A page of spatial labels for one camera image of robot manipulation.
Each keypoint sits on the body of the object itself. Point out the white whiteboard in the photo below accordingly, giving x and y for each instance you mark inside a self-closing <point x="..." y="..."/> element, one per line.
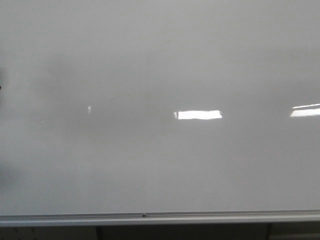
<point x="146" y="112"/>

